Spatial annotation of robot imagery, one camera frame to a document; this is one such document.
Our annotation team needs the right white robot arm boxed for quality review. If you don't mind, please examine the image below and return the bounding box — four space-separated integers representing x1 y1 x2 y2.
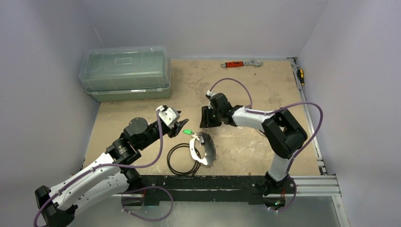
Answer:
200 92 308 192

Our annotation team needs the aluminium frame rail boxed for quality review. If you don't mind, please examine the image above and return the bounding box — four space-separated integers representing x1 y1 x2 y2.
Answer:
116 175 340 199

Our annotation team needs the red handled adjustable wrench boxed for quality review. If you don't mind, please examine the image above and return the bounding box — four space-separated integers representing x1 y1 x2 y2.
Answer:
220 59 263 68

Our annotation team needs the black coiled cable loop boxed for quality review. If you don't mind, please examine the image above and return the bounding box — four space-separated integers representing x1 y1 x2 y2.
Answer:
166 143 202 176

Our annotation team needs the yellow black screwdriver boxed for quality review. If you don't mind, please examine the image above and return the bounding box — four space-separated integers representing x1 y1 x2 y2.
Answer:
296 69 305 86

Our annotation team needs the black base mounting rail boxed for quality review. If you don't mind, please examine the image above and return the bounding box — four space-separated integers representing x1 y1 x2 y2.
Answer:
140 175 296 207

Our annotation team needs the green key tag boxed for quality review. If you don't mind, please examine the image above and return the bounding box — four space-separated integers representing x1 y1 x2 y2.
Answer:
183 129 193 135

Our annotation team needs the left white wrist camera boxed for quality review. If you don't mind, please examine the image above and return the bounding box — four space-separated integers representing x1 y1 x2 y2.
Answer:
156 105 180 123

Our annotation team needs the black white key tag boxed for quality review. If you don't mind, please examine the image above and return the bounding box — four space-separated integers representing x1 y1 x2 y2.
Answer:
197 134 205 146

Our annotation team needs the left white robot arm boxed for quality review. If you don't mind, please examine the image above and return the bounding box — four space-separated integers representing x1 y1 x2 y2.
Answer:
33 113 188 227

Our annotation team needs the clear green plastic storage box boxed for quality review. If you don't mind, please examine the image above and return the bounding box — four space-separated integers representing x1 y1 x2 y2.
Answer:
79 46 171 102

